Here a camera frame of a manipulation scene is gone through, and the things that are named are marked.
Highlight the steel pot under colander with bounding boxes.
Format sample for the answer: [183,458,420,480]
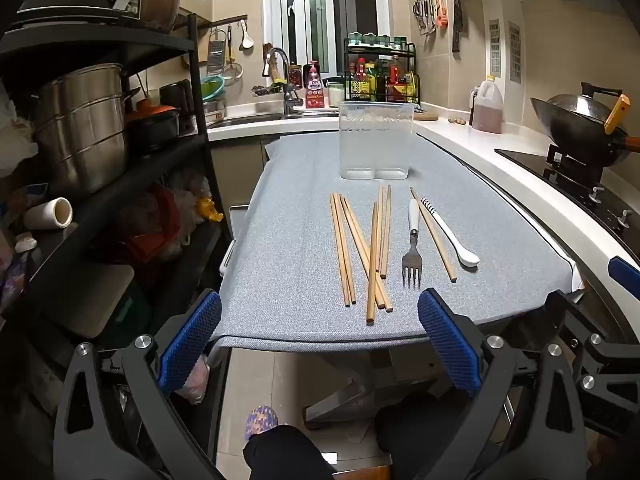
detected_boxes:
[202,97,227,124]

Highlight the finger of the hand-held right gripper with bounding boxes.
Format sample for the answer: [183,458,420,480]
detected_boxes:
[608,256,640,293]
[545,287,640,433]

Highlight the chrome kitchen faucet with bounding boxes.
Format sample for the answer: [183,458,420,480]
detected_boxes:
[262,47,304,116]

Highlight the clear plastic utensil container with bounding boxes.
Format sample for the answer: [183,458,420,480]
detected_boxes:
[339,101,415,181]

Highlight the metal table leg frame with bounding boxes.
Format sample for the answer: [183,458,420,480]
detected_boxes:
[301,346,453,432]

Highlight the person's left leg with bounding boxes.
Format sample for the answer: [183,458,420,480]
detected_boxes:
[244,424,337,480]

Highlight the white plastic board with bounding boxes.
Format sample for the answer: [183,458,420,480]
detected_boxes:
[36,261,137,339]

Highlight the clear cooking oil jug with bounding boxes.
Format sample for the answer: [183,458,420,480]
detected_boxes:
[471,75,504,135]

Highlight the brown ceramic bowl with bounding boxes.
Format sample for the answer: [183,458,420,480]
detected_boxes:
[139,0,180,34]

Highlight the steel wok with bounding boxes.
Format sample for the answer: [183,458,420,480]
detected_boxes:
[529,82,640,169]

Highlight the metal mesh strainer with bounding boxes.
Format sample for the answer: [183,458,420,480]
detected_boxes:
[222,25,244,87]

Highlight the red label sauce bottle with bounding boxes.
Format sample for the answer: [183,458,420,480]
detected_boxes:
[387,54,404,101]

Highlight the white spoon striped handle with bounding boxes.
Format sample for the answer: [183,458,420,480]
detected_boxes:
[419,197,481,267]

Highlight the stainless steel sink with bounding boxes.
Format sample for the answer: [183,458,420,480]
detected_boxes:
[215,110,346,127]

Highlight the green and blue colander bowls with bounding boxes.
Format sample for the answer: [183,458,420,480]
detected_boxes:
[201,75,226,101]

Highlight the grey wall vent grille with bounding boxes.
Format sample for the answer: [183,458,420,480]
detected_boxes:
[487,18,501,75]
[508,21,522,84]

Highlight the white-framed window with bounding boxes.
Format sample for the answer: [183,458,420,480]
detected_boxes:
[262,0,393,76]

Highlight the red plastic bag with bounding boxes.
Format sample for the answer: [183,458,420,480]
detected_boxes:
[117,184,193,263]

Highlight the person's leg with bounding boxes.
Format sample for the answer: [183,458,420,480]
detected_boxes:
[374,391,502,480]
[244,424,337,480]

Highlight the metal box grater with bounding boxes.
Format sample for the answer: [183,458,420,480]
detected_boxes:
[207,29,227,75]

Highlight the red detergent bottle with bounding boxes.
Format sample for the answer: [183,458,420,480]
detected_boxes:
[304,61,326,110]

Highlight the grey-blue table mat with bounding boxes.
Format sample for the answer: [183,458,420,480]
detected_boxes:
[214,131,585,344]

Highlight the person's right leg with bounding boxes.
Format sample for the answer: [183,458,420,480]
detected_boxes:
[374,391,502,480]

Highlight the purple patterned slipper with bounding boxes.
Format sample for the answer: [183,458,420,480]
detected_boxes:
[243,404,280,442]

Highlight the black metal shelf rack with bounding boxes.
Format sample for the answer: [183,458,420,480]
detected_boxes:
[0,12,233,371]

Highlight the stainless steel stockpot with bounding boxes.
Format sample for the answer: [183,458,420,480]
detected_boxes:
[31,63,129,199]

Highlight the black pot orange lid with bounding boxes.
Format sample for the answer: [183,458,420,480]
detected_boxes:
[125,98,181,154]

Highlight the black wire spice rack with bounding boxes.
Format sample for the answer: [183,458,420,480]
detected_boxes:
[343,41,419,104]

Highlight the white plastic bag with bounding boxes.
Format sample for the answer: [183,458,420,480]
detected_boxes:
[0,97,39,177]

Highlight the hanging cleaver knife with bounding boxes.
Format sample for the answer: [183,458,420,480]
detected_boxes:
[452,0,464,54]

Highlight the yellow plastic bag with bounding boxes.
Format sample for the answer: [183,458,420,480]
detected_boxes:
[195,195,225,224]

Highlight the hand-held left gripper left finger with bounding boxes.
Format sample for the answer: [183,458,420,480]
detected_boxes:
[52,288,226,480]

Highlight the black thermos jug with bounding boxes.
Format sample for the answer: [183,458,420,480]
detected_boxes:
[159,81,194,137]

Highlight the white-handled metal fork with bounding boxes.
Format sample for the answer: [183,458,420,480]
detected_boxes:
[402,198,423,289]

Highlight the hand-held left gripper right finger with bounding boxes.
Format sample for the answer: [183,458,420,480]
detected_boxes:
[416,288,594,480]

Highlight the black gas stove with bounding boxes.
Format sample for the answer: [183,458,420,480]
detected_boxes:
[494,144,640,257]

